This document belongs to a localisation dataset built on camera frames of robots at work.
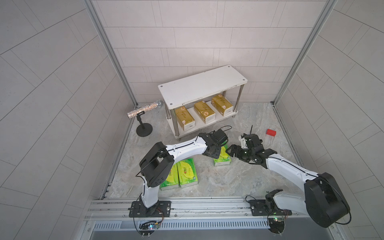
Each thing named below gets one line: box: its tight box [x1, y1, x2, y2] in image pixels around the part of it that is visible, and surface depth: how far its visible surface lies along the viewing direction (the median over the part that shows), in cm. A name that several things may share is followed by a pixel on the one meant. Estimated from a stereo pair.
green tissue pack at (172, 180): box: [160, 162, 180, 191], surface depth 76 cm
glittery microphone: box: [126, 99, 164, 118], surface depth 88 cm
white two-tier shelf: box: [158, 65, 248, 141], surface depth 88 cm
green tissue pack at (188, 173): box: [177, 158, 199, 188], surface depth 78 cm
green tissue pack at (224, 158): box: [213, 143, 231, 167], surface depth 84 cm
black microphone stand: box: [136, 110, 153, 137], surface depth 101 cm
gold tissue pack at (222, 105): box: [211, 94, 234, 117], surface depth 104 cm
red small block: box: [266, 128, 277, 137], surface depth 101 cm
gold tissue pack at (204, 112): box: [193, 101, 216, 124], surface depth 98 cm
